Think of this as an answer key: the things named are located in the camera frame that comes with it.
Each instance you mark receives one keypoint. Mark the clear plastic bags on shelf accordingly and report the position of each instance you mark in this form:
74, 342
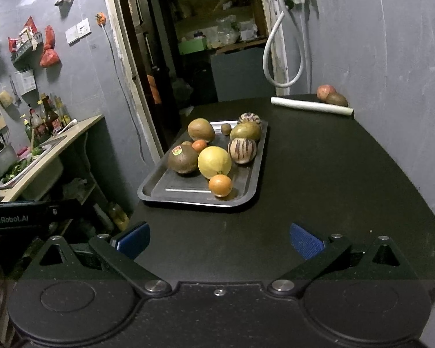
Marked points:
232, 31

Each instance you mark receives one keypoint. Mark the orange bag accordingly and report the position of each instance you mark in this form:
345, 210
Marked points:
154, 89

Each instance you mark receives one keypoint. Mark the red mesh bag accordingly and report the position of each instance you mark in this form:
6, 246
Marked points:
50, 56

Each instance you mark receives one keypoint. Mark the white door frame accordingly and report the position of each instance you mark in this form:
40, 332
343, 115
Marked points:
130, 61

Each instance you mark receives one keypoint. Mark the beige sponge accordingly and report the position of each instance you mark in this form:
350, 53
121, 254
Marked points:
6, 99

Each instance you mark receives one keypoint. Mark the green vegetables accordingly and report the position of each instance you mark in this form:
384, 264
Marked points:
20, 166

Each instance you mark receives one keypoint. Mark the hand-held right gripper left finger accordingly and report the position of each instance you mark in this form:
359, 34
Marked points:
132, 241

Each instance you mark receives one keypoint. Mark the yellow lemon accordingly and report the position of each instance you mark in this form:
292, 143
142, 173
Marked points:
214, 162

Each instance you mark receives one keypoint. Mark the white wall container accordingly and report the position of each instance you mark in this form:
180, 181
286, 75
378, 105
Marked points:
24, 81

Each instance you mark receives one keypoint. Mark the brown fruit with sticker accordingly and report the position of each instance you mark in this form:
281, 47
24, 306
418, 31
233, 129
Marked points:
183, 159

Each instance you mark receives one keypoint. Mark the small striped pepino melon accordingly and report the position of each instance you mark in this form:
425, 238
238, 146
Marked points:
250, 118

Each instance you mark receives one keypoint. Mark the orange wall hook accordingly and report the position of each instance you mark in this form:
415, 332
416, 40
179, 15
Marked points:
100, 19

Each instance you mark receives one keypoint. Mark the green wall rack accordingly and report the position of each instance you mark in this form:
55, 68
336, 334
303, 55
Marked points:
25, 49

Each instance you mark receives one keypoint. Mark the green box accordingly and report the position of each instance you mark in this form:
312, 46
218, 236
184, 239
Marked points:
192, 46

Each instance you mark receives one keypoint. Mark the metal tray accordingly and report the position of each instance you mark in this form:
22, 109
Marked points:
181, 190

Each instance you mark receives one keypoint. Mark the small orange kumquat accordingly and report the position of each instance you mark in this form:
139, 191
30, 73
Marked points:
199, 145

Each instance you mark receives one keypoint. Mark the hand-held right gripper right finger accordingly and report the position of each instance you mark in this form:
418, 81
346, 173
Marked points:
306, 241

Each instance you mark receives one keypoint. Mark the metal pot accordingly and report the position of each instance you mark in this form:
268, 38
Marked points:
2, 159

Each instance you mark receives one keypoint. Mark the group of sauce bottles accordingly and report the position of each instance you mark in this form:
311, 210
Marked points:
49, 116

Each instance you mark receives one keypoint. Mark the large striped pepino melon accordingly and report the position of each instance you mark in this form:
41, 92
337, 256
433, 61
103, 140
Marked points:
242, 150

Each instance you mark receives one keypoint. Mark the dark grey cabinet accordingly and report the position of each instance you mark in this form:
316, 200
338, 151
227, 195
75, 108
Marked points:
239, 74

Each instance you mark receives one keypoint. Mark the white paper roll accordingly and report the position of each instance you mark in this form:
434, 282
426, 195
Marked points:
311, 106

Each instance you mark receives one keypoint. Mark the red apple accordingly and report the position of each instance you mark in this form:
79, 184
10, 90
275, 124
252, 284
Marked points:
325, 91

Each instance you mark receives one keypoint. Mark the metal sink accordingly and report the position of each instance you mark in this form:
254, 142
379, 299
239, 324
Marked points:
43, 159

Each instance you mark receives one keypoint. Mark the beige kitchen counter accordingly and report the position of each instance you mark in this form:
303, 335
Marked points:
79, 130

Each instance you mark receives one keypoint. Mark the round orange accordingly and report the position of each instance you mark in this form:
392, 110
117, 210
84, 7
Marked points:
220, 185

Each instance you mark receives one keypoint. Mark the yellow-brown oval fruit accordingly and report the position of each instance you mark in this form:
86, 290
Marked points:
201, 129
245, 131

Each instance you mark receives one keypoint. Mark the white wall switch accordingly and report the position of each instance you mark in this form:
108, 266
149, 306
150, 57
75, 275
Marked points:
78, 32

